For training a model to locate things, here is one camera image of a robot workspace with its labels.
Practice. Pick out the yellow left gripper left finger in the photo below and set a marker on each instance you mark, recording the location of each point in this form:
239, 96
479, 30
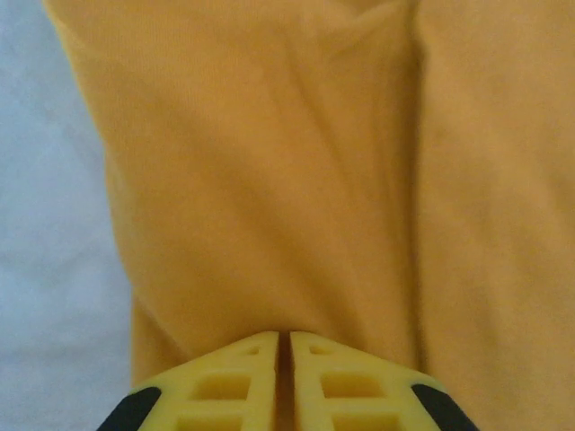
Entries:
260, 381

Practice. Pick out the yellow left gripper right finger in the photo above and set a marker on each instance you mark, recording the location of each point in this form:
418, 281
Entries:
305, 381

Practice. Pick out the yellow printed t-shirt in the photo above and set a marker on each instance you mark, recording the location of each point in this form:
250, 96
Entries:
314, 157

